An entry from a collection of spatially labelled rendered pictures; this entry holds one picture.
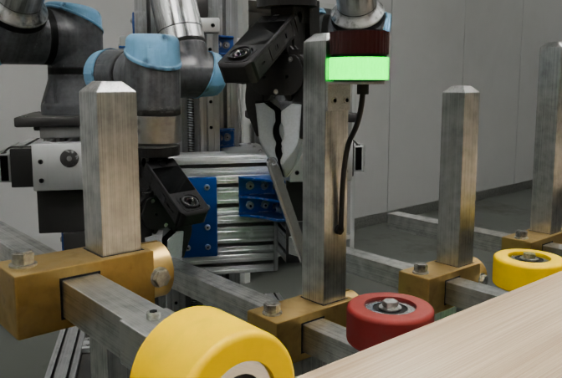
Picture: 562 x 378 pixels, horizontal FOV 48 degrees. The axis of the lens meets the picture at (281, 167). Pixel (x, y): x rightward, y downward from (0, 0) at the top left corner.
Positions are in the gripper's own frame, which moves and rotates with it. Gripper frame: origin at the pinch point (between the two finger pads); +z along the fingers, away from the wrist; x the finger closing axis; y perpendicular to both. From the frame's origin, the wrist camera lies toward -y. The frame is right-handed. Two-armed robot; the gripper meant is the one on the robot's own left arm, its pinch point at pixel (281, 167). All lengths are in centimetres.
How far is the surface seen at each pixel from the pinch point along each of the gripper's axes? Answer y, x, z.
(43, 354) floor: 98, 169, 105
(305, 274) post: -5.0, -5.7, 11.0
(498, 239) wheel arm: 39.6, -18.1, 17.1
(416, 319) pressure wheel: -13.9, -21.2, 9.8
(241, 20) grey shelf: 220, 147, -32
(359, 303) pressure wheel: -12.8, -15.4, 9.8
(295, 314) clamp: -9.9, -7.0, 13.5
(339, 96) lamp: -3.6, -9.3, -8.8
